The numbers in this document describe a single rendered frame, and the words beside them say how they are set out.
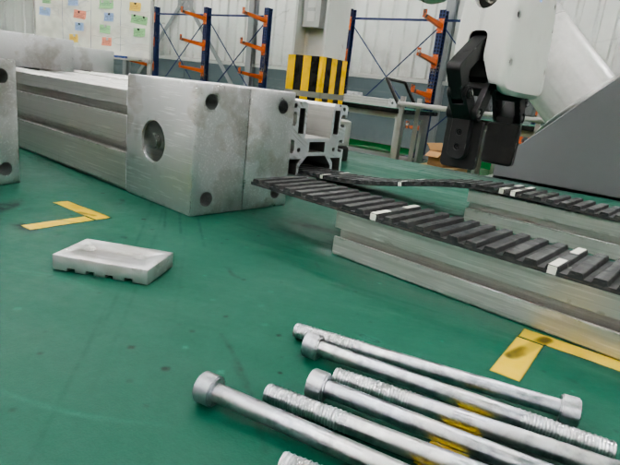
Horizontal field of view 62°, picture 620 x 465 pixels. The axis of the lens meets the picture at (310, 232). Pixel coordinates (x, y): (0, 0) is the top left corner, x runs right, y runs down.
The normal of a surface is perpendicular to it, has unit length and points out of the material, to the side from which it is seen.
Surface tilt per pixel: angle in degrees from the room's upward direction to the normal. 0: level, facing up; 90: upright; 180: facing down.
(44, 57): 90
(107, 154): 90
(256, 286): 0
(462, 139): 90
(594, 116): 90
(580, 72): 69
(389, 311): 0
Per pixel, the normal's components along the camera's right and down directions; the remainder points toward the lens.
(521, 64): 0.73, 0.25
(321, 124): -0.66, 0.13
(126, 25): -0.27, 0.23
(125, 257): 0.11, -0.96
